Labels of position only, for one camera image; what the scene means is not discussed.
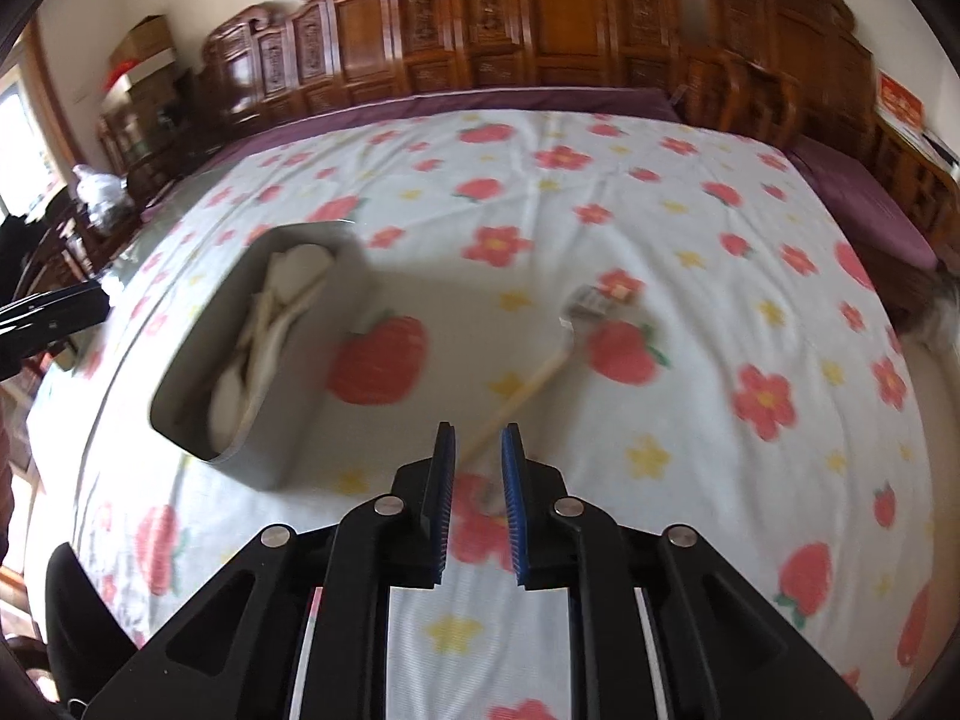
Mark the purple mat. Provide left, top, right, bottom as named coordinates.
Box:
left=141, top=85, right=944, bottom=272

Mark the wooden armchair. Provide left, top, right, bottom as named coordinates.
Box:
left=677, top=45, right=802, bottom=149

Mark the floral white sheet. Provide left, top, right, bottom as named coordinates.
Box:
left=22, top=109, right=940, bottom=720

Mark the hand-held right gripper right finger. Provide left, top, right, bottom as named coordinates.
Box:
left=501, top=422, right=875, bottom=720

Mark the dark wooden shelf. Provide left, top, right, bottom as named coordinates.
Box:
left=96, top=71, right=220, bottom=192

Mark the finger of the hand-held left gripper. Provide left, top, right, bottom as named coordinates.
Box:
left=0, top=280, right=112, bottom=380

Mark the grey fluffy thing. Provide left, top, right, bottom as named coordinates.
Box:
left=898, top=270, right=960, bottom=355

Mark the wooden-handled brush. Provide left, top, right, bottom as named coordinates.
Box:
left=456, top=283, right=610, bottom=467

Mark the cardboard box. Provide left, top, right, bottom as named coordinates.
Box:
left=103, top=13, right=182, bottom=92

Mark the white plastic spoon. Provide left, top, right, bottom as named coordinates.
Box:
left=207, top=356, right=262, bottom=460

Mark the white plastic bag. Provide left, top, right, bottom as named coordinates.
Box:
left=71, top=163, right=145, bottom=232

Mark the grey metal tray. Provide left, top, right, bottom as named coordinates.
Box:
left=148, top=220, right=377, bottom=494

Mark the red box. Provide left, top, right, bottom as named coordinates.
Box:
left=877, top=71, right=929, bottom=130

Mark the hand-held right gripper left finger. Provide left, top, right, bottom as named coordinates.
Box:
left=90, top=422, right=457, bottom=720

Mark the wooden side cabinet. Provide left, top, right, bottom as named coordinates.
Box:
left=874, top=120, right=960, bottom=256

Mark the carved wooden bench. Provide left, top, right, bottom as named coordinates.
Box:
left=199, top=0, right=880, bottom=137

